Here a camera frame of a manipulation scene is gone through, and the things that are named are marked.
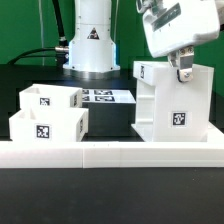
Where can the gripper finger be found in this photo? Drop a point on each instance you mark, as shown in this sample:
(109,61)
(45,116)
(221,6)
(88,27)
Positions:
(182,59)

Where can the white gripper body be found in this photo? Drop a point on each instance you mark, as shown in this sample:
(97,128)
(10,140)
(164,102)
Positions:
(170,25)

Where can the white drawer cabinet frame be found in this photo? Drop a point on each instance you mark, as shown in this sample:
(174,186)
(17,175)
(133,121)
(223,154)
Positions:
(168,110)

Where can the white front drawer box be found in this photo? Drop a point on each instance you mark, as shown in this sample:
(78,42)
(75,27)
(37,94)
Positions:
(48,125)

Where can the white drawer box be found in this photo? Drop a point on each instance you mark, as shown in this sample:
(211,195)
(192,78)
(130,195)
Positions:
(50,96)
(48,125)

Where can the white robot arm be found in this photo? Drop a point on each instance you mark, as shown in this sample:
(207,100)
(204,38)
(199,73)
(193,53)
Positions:
(92,49)

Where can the white rear drawer box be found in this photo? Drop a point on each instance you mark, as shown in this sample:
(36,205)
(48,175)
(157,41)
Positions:
(50,96)

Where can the fiducial marker base plate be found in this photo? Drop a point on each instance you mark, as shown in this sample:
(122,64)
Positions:
(107,96)

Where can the white L-shaped boundary wall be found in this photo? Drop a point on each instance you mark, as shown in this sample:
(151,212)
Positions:
(115,154)

